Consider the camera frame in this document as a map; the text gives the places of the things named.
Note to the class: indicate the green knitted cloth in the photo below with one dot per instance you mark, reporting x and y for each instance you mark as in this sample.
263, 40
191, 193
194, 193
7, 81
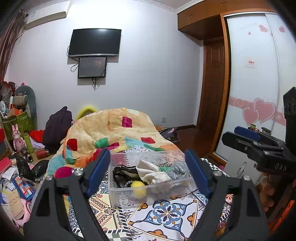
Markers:
177, 170

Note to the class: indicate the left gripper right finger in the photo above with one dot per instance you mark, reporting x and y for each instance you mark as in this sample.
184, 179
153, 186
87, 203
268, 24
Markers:
247, 220

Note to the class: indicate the white wall air conditioner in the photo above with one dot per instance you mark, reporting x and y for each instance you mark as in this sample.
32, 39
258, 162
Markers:
47, 13

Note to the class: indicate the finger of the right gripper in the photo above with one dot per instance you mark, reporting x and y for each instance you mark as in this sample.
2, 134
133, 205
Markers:
244, 144
247, 133

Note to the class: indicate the wooden overhead cabinet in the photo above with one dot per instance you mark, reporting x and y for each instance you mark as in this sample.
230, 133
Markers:
203, 20

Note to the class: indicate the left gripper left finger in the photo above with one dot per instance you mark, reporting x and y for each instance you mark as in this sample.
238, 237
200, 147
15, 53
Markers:
49, 220

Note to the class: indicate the clear plastic storage box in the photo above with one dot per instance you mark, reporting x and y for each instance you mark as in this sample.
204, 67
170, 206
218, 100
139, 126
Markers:
123, 196

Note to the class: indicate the bag on floor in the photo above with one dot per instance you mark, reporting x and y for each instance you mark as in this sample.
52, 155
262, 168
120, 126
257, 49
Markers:
169, 134

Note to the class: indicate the black hat with chain trim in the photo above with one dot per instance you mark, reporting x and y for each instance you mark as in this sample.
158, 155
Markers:
124, 176

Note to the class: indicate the yellow plush item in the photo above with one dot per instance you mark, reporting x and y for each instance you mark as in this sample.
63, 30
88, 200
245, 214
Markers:
85, 111

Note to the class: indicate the black plastic bag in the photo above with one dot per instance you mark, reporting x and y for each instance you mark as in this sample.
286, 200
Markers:
31, 174

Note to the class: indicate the dark purple clothing pile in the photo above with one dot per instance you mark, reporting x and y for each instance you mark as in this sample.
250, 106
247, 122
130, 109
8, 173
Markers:
56, 129

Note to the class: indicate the white sliding wardrobe door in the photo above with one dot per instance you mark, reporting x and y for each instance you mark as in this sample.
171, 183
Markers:
262, 49

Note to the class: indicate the red striped curtain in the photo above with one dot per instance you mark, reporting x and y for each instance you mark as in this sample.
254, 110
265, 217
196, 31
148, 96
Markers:
15, 29

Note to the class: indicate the red cushion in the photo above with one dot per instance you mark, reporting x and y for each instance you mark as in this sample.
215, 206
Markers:
37, 136

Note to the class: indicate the large black wall television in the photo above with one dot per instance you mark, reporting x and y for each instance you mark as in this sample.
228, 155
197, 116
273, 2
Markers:
94, 42

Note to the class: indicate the wooden door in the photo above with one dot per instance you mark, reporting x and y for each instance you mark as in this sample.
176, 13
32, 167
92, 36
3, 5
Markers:
211, 93

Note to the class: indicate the grey plush toy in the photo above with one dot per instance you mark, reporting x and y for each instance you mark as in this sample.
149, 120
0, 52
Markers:
25, 98

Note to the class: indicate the pink rabbit plush toy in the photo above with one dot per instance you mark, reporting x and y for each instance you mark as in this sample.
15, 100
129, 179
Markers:
18, 142

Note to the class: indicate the green cardboard box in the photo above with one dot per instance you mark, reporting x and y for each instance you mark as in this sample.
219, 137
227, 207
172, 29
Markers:
25, 124

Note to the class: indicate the green cylindrical bottle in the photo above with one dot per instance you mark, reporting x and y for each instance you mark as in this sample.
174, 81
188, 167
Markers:
29, 146

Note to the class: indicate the red box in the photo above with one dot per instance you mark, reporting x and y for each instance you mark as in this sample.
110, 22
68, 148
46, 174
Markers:
5, 163

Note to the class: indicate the small black wall monitor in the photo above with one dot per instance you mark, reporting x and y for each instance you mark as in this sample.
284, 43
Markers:
92, 67

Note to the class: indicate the person's right hand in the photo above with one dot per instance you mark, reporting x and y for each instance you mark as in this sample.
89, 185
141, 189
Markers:
267, 192

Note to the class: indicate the red thermos flask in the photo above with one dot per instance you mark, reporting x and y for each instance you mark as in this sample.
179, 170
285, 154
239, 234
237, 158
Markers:
41, 154

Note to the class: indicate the colourful patchwork quilt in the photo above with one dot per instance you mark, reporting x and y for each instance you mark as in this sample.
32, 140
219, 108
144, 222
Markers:
113, 129

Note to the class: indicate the cream white cloth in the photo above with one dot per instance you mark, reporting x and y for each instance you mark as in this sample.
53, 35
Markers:
150, 173

